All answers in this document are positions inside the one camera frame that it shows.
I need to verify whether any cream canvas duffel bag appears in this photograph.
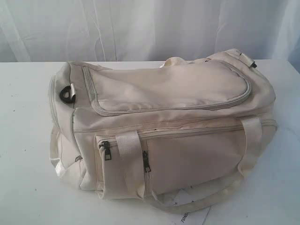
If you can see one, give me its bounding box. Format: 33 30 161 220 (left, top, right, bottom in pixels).
49 49 277 213

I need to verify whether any white printed paper sheet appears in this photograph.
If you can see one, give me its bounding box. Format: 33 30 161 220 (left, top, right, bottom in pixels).
163 186 211 225

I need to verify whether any white curtain backdrop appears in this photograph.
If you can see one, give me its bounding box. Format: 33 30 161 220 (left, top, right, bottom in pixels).
0 0 300 66

